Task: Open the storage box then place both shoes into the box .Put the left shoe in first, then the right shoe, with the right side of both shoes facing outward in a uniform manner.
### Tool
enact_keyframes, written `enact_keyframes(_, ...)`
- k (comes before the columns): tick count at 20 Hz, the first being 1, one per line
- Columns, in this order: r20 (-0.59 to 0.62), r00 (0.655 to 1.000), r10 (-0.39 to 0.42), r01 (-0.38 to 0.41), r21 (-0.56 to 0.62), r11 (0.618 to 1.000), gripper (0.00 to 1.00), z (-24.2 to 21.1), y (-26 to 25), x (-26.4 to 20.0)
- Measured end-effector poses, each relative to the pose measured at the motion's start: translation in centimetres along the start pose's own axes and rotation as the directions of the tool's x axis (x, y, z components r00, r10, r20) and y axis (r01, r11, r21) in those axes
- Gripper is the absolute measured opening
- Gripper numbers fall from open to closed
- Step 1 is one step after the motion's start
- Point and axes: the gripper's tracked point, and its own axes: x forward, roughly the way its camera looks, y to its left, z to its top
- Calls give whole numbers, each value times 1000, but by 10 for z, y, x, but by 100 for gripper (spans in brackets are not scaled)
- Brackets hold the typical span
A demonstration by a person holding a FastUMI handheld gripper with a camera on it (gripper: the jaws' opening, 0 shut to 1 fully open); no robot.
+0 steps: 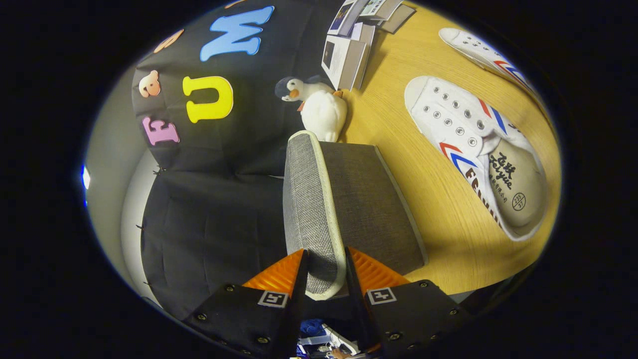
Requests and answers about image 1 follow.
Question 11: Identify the blue object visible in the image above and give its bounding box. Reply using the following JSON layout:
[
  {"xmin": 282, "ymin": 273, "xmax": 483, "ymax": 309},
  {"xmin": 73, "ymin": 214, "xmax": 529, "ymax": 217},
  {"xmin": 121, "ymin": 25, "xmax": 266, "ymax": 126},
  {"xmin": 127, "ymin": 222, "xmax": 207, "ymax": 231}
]
[{"xmin": 299, "ymin": 319, "xmax": 324, "ymax": 340}]

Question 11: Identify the penguin plush toy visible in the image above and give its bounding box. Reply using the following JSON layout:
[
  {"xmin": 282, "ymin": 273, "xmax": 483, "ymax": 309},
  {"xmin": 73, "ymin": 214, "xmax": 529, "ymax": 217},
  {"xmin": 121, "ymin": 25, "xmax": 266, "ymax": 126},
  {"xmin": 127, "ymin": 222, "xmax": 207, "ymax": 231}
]
[{"xmin": 275, "ymin": 75, "xmax": 344, "ymax": 108}]

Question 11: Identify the pale teal cover book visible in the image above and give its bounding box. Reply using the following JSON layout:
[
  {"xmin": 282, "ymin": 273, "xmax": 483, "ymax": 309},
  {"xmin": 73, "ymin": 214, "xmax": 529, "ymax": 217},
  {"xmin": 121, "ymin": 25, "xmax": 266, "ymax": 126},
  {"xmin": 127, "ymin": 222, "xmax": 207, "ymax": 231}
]
[{"xmin": 359, "ymin": 0, "xmax": 404, "ymax": 21}]

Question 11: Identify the white plush toy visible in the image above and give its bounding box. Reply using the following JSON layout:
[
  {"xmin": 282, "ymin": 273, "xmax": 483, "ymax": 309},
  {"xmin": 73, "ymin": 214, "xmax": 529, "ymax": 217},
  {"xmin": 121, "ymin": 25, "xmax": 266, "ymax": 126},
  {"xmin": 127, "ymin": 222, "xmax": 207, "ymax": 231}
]
[{"xmin": 301, "ymin": 92, "xmax": 348, "ymax": 143}]

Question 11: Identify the grey fabric storage box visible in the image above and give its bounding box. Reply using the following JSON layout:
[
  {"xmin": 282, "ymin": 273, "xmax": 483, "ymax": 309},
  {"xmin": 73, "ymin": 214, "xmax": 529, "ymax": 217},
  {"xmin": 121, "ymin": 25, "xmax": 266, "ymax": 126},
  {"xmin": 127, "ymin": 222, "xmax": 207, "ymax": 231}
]
[{"xmin": 282, "ymin": 131, "xmax": 429, "ymax": 301}]

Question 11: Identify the white book dark photo cover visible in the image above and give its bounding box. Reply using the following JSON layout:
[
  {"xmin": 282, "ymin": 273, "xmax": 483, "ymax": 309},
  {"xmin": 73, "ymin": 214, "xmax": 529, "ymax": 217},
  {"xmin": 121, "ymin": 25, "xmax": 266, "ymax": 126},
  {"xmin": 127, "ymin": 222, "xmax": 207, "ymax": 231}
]
[{"xmin": 321, "ymin": 35, "xmax": 374, "ymax": 91}]

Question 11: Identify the plain white book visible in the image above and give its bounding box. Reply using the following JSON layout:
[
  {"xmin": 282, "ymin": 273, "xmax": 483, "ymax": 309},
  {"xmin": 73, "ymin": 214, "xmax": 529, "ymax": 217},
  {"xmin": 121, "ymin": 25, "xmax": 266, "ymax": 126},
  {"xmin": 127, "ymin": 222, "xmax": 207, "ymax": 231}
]
[{"xmin": 351, "ymin": 22, "xmax": 377, "ymax": 48}]

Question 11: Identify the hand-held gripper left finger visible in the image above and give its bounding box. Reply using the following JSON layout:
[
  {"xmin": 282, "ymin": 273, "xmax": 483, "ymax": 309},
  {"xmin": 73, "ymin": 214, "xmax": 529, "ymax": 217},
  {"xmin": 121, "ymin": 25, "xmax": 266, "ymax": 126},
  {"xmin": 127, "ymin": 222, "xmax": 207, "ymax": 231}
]
[{"xmin": 182, "ymin": 248, "xmax": 310, "ymax": 359}]

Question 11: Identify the white striped canvas shoe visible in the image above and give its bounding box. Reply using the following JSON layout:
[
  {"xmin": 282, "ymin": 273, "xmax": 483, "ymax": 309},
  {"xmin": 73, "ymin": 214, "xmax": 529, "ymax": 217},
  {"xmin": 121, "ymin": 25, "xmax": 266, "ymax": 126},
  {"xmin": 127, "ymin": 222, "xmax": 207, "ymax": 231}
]
[
  {"xmin": 439, "ymin": 27, "xmax": 541, "ymax": 100},
  {"xmin": 405, "ymin": 76, "xmax": 549, "ymax": 242}
]

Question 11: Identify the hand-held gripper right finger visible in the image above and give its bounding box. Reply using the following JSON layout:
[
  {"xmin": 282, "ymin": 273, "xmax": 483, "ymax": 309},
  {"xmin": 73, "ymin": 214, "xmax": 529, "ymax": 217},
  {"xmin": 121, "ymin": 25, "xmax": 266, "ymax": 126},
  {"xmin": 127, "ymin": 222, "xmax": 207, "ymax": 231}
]
[{"xmin": 345, "ymin": 247, "xmax": 473, "ymax": 359}]

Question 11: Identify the dark grey book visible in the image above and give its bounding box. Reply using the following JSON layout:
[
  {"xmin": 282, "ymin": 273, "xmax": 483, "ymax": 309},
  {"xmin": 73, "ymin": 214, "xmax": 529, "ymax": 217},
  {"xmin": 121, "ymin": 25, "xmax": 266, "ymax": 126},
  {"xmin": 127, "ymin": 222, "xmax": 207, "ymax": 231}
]
[{"xmin": 381, "ymin": 4, "xmax": 416, "ymax": 34}]

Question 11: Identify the book with blue photo cover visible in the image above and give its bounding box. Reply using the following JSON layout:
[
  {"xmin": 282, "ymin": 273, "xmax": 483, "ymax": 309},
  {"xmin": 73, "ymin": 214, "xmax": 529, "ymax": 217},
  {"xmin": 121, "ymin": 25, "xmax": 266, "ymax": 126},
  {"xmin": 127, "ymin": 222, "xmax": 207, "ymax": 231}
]
[{"xmin": 328, "ymin": 0, "xmax": 369, "ymax": 36}]

